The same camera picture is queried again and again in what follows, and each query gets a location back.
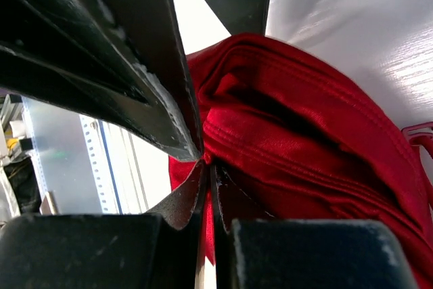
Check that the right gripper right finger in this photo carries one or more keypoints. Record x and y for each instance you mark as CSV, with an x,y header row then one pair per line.
x,y
255,250

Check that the red bra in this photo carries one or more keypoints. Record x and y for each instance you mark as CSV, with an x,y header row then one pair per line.
x,y
303,141

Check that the slotted cable duct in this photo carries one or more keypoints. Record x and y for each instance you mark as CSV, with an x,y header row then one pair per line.
x,y
100,165

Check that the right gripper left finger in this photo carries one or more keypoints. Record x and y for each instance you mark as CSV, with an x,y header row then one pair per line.
x,y
162,248

